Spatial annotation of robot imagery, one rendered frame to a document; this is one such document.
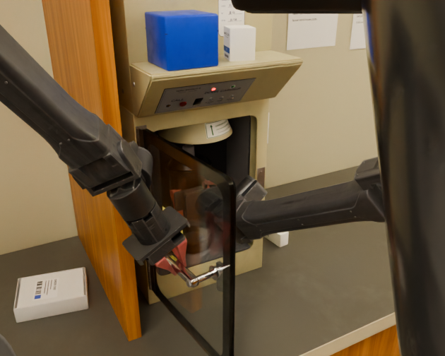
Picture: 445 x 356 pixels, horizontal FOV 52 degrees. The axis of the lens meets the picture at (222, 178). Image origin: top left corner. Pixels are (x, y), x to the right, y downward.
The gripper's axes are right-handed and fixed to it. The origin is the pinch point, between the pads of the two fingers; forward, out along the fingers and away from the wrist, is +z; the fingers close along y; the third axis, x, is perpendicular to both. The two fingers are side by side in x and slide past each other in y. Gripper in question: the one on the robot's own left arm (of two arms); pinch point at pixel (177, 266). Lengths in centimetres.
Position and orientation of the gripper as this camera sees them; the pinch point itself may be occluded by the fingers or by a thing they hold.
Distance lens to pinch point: 81.4
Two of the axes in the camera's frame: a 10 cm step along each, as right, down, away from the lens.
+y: -7.5, 5.9, -2.9
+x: 5.6, 3.3, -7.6
